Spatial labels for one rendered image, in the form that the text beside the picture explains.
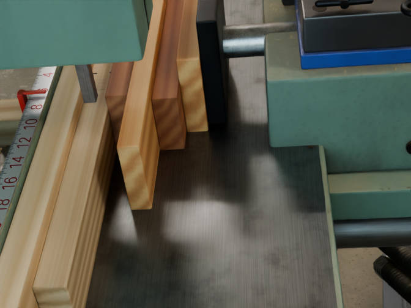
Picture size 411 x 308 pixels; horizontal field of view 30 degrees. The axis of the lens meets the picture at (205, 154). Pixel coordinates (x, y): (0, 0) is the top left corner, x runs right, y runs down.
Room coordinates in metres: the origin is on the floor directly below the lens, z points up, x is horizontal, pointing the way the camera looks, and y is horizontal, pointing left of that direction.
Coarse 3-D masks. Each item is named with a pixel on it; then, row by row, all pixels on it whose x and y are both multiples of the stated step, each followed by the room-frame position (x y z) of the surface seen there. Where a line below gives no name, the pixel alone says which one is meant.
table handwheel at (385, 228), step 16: (336, 224) 0.42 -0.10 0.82; (352, 224) 0.42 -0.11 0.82; (368, 224) 0.41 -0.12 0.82; (384, 224) 0.41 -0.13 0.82; (400, 224) 0.41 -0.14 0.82; (336, 240) 0.41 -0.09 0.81; (352, 240) 0.41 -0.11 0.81; (368, 240) 0.41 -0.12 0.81; (384, 240) 0.41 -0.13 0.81; (400, 240) 0.41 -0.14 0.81
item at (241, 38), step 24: (216, 0) 0.49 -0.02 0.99; (216, 24) 0.46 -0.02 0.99; (240, 24) 0.51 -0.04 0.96; (264, 24) 0.50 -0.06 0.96; (288, 24) 0.50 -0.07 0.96; (216, 48) 0.46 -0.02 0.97; (240, 48) 0.49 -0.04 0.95; (216, 72) 0.46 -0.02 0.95; (216, 96) 0.46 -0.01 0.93; (216, 120) 0.46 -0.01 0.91
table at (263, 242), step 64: (256, 0) 0.65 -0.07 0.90; (256, 64) 0.54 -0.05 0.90; (256, 128) 0.46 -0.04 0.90; (192, 192) 0.39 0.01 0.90; (256, 192) 0.38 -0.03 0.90; (320, 192) 0.38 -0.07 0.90; (384, 192) 0.40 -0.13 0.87; (128, 256) 0.34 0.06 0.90; (192, 256) 0.33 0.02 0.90; (256, 256) 0.33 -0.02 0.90; (320, 256) 0.32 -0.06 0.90
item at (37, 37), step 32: (0, 0) 0.42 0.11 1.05; (32, 0) 0.42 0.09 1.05; (64, 0) 0.42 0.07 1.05; (96, 0) 0.41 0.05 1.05; (128, 0) 0.41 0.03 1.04; (0, 32) 0.42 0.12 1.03; (32, 32) 0.42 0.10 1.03; (64, 32) 0.42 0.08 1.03; (96, 32) 0.41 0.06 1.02; (128, 32) 0.41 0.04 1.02; (0, 64) 0.42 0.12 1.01; (32, 64) 0.42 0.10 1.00; (64, 64) 0.42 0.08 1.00
